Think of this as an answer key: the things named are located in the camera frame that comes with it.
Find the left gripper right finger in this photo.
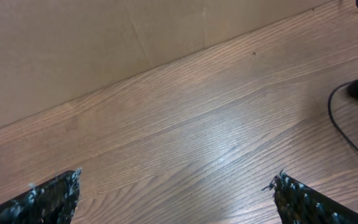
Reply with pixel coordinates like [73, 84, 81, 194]
[266, 171, 358, 224]

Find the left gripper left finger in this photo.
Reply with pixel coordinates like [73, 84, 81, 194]
[0, 167, 82, 224]

